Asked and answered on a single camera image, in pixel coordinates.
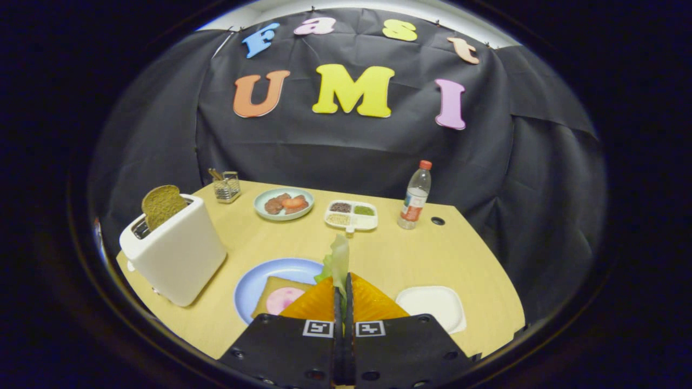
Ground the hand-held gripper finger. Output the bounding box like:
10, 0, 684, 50
345, 273, 476, 388
219, 277, 345, 388

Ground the green lettuce leaf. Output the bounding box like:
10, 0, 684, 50
315, 233, 350, 319

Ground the brown toast slice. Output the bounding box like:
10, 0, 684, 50
142, 185, 188, 232

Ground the pink ham slice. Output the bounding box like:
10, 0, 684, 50
265, 287, 306, 316

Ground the square bread slice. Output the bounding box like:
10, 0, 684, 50
251, 276, 315, 319

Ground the white square plate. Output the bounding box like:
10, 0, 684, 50
396, 286, 467, 334

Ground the light blue round plate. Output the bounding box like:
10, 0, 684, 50
234, 258, 325, 325

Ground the white divided seasoning tray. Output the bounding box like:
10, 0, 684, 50
324, 200, 378, 233

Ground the clear bottle with red cap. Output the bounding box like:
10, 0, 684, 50
398, 160, 433, 230

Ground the pale green round plate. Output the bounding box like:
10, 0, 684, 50
254, 187, 315, 221

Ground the white toaster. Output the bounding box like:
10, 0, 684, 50
119, 193, 228, 307

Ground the metal wire holder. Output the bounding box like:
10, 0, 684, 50
209, 168, 242, 204

